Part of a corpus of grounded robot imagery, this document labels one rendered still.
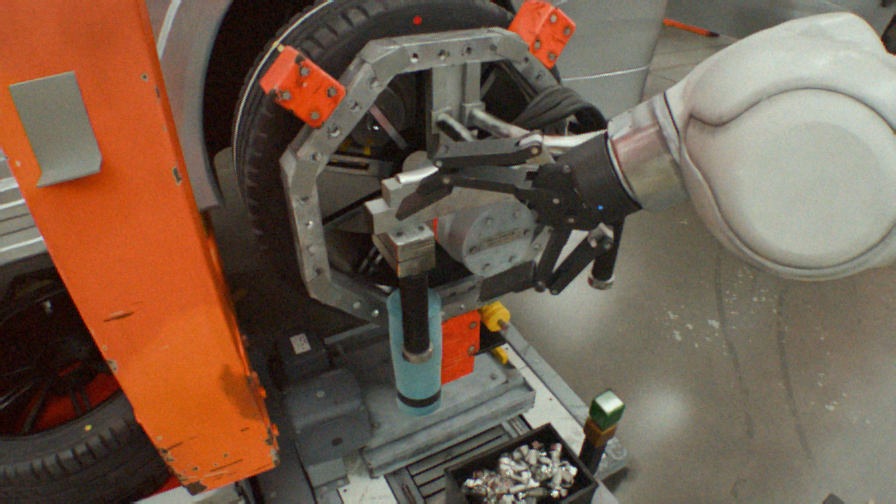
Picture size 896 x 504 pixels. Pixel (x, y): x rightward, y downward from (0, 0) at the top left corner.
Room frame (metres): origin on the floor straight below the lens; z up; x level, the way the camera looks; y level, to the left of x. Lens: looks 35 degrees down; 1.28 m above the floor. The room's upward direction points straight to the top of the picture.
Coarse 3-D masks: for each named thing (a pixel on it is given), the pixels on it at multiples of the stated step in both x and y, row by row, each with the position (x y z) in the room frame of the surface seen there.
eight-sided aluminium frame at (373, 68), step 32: (448, 32) 0.82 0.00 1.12; (480, 32) 0.84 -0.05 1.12; (512, 32) 0.83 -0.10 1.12; (352, 64) 0.75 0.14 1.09; (384, 64) 0.71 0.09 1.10; (416, 64) 0.74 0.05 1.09; (448, 64) 0.76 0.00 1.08; (512, 64) 0.82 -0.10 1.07; (352, 96) 0.69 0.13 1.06; (320, 128) 0.67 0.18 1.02; (352, 128) 0.69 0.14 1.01; (288, 160) 0.67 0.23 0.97; (320, 160) 0.66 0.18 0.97; (288, 192) 0.66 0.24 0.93; (320, 224) 0.66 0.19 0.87; (544, 224) 0.87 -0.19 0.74; (320, 256) 0.65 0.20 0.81; (320, 288) 0.65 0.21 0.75; (352, 288) 0.69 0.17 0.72; (448, 288) 0.81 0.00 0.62; (384, 320) 0.70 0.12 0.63
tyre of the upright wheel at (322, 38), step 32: (320, 0) 0.96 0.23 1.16; (352, 0) 0.89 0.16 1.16; (384, 0) 0.82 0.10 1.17; (416, 0) 0.83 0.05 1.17; (448, 0) 0.86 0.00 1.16; (480, 0) 0.89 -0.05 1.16; (288, 32) 0.88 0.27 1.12; (320, 32) 0.78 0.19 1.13; (352, 32) 0.78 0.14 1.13; (384, 32) 0.80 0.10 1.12; (416, 32) 0.83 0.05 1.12; (256, 64) 0.89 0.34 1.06; (320, 64) 0.76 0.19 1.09; (256, 96) 0.79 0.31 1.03; (256, 128) 0.73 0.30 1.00; (288, 128) 0.73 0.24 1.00; (544, 128) 0.96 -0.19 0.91; (256, 160) 0.70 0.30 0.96; (256, 192) 0.70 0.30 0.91; (256, 224) 0.69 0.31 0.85; (288, 224) 0.71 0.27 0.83; (288, 256) 0.71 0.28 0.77
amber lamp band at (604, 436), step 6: (588, 420) 0.49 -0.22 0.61; (588, 426) 0.48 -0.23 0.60; (594, 426) 0.47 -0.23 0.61; (612, 426) 0.47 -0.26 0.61; (588, 432) 0.48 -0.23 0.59; (594, 432) 0.47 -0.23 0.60; (600, 432) 0.46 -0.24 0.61; (606, 432) 0.46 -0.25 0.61; (612, 432) 0.47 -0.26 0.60; (588, 438) 0.48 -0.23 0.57; (594, 438) 0.47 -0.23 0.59; (600, 438) 0.46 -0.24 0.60; (606, 438) 0.47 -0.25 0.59; (612, 438) 0.47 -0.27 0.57; (594, 444) 0.46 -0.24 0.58; (600, 444) 0.46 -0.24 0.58
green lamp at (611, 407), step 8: (608, 392) 0.50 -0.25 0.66; (592, 400) 0.49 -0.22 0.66; (600, 400) 0.49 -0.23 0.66; (608, 400) 0.49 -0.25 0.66; (616, 400) 0.48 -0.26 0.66; (592, 408) 0.48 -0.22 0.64; (600, 408) 0.47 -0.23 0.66; (608, 408) 0.47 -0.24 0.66; (616, 408) 0.47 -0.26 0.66; (592, 416) 0.48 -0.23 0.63; (600, 416) 0.47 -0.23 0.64; (608, 416) 0.46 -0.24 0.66; (616, 416) 0.47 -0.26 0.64; (600, 424) 0.46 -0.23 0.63; (608, 424) 0.46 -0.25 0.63
